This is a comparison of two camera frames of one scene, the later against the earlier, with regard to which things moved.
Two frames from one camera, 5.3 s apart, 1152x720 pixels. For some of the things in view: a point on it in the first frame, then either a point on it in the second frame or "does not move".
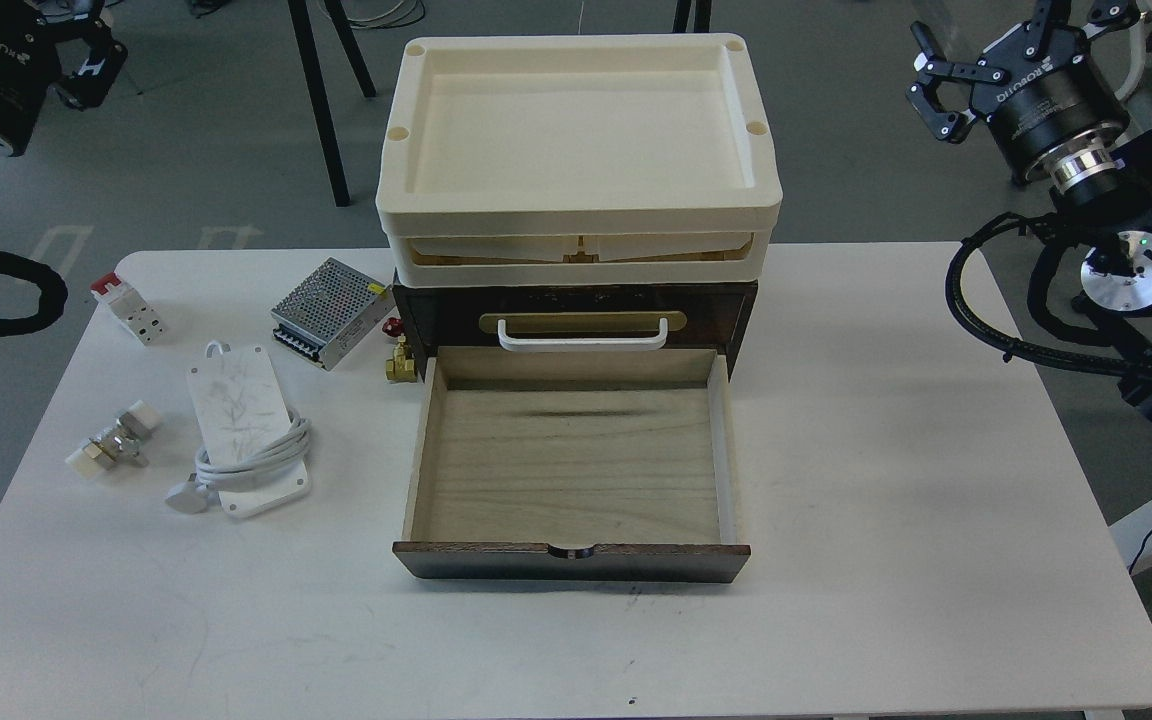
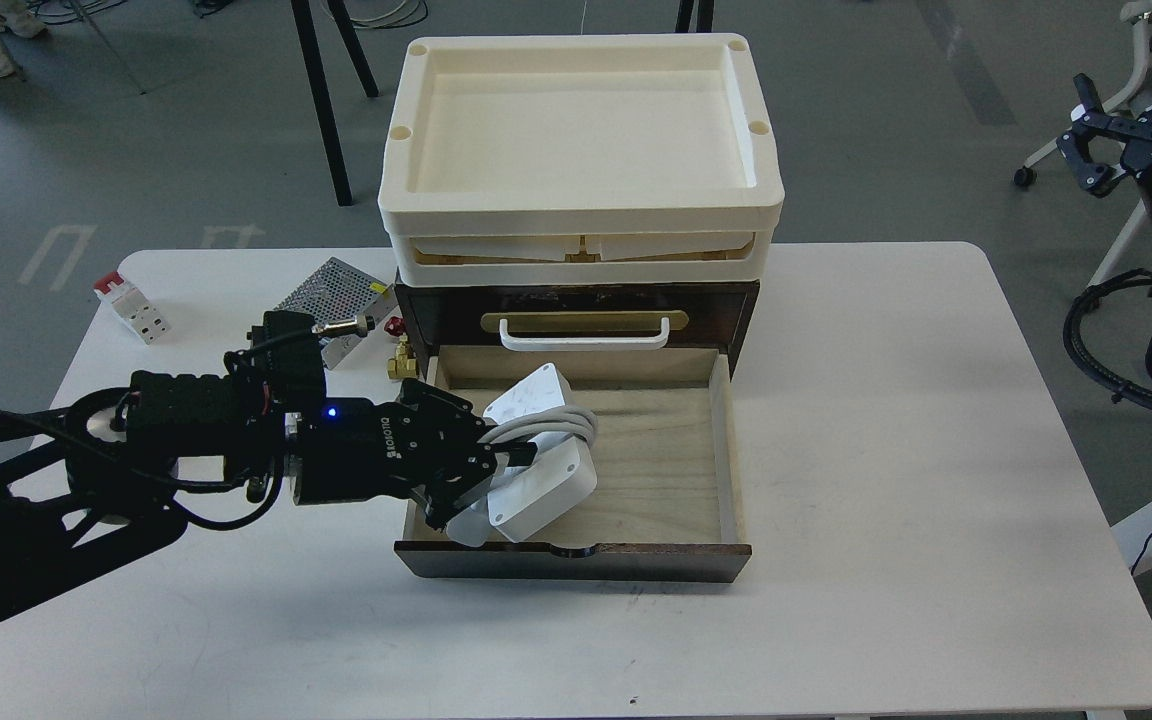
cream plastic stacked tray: (578, 161) does not move
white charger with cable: (254, 449) to (540, 415)
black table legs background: (302, 25) does not move
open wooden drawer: (572, 464) does not move
